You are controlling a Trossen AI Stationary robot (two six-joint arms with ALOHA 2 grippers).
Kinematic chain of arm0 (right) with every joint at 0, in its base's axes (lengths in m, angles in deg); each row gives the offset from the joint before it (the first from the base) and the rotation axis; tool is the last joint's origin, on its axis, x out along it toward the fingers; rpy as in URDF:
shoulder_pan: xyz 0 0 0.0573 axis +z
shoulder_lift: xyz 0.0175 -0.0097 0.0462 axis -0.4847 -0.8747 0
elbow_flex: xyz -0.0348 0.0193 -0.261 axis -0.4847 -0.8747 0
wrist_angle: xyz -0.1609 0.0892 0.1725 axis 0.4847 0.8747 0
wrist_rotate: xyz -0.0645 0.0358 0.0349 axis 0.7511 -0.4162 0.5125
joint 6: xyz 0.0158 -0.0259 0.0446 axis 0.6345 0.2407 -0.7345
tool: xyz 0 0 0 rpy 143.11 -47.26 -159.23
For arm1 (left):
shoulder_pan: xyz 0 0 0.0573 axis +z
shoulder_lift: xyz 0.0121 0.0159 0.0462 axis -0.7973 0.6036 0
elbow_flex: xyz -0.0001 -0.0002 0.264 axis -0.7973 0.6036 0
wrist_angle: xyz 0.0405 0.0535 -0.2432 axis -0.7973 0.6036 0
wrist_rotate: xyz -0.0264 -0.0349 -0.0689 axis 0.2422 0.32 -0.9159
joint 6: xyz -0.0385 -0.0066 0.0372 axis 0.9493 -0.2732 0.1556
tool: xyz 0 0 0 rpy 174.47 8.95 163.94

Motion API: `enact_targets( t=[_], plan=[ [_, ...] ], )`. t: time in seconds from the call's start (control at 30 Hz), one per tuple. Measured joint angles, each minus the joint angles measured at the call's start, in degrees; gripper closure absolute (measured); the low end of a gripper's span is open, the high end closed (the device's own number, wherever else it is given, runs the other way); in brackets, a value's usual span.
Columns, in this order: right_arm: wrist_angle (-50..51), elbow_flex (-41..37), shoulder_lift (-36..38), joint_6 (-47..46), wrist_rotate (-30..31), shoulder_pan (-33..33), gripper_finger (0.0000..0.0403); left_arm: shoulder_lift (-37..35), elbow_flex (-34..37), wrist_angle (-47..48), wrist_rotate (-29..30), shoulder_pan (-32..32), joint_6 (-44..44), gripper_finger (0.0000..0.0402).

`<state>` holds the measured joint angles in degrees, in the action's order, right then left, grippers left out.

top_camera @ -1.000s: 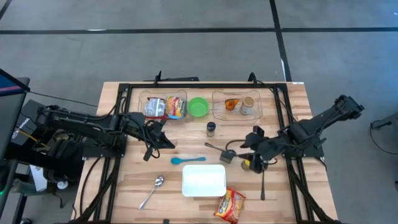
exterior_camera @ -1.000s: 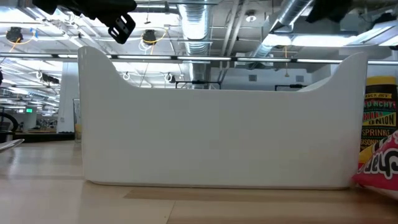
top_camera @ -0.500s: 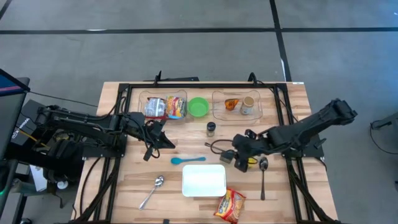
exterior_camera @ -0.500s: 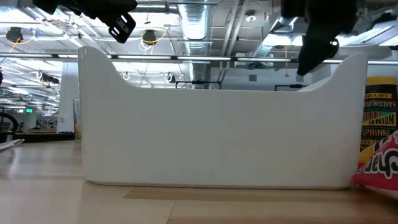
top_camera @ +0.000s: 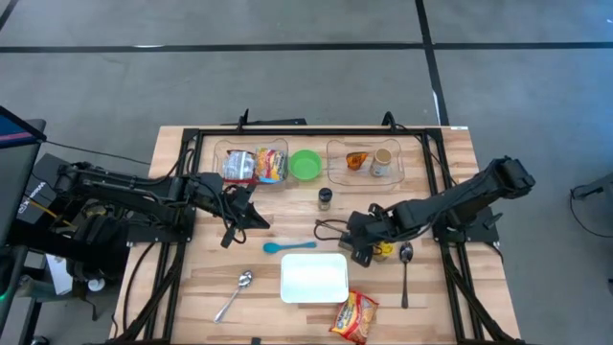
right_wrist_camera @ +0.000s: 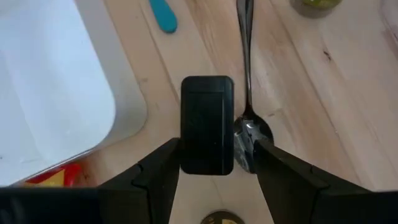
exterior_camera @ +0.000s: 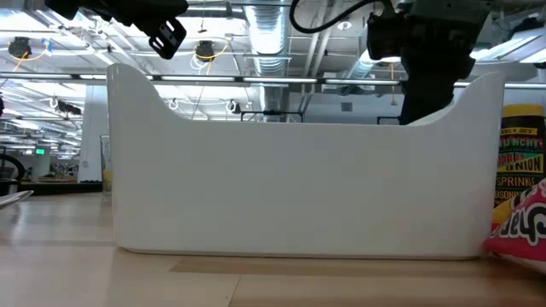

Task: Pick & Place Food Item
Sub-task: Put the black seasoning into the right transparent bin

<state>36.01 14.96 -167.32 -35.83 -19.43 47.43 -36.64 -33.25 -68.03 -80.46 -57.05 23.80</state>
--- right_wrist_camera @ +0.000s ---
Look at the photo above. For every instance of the yellow-lid seasoning jar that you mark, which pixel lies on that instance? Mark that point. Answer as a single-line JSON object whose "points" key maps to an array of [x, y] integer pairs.
{"points": [[222, 219]]}

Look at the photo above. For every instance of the black metal spoon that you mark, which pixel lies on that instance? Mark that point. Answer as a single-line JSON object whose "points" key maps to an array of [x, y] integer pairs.
{"points": [[247, 62]]}

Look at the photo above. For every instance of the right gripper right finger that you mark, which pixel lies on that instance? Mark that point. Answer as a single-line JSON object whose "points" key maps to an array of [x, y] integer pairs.
{"points": [[289, 193]]}

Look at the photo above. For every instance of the white plastic bin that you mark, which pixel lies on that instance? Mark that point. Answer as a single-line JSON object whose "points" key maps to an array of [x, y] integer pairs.
{"points": [[46, 77]]}

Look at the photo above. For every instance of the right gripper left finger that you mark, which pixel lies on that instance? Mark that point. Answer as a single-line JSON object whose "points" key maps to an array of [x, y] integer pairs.
{"points": [[149, 193]]}

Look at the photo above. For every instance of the teal plastic spoon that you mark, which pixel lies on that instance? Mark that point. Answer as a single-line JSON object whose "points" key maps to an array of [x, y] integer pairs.
{"points": [[164, 17]]}

